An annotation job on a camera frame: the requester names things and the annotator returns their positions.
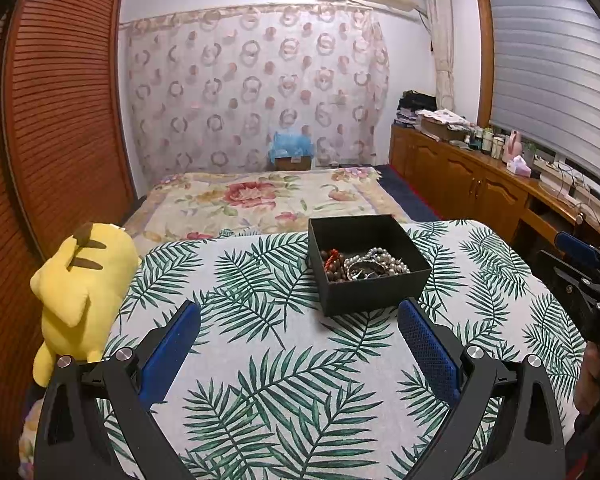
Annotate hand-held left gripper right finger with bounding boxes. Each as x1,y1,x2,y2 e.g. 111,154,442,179
397,298,566,480

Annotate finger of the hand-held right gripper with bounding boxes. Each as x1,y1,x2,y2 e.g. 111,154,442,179
554,231,600,286
537,251,598,306

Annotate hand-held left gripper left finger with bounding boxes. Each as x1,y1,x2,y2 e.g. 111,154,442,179
32,301,201,480

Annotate black jewelry box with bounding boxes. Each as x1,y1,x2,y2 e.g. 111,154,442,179
307,214,433,317

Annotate silver bangle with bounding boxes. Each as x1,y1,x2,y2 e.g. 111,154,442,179
344,255,387,281

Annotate wooden bead bracelet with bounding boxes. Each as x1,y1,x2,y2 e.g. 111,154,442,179
319,247,348,283

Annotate person's right hand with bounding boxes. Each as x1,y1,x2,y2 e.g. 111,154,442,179
574,345,600,416

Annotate leaf-print tablecloth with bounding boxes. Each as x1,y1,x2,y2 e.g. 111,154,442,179
97,219,588,480

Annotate yellow plush toy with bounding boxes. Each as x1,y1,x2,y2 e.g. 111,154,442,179
30,222,142,388

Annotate pink figurine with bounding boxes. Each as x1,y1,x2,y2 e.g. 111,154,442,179
502,130,523,163

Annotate wooden cabinet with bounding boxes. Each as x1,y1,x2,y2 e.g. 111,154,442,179
390,122,600,261

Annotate dark blue bed sheet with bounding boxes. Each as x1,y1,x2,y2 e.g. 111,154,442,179
375,164,443,223

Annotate floral bed blanket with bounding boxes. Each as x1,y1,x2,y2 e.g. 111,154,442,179
122,167,411,243

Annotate grey window blind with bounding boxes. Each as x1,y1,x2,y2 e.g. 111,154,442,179
480,0,600,196

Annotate cardboard box with printed cloth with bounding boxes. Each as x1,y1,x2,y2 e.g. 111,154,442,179
417,109,473,142

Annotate stack of folded clothes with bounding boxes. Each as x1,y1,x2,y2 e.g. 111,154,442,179
397,90,438,128

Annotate brown cardboard box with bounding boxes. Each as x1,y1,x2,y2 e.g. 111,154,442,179
274,155,312,172

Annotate blue plastic bag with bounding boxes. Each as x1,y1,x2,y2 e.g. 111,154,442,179
267,130,315,160

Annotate beige window curtain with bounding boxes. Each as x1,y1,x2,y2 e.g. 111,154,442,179
421,0,456,113

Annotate circle-print curtain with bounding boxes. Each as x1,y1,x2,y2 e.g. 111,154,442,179
125,2,391,186

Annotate white pearl bracelet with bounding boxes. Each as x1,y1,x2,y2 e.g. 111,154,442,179
367,246,411,276

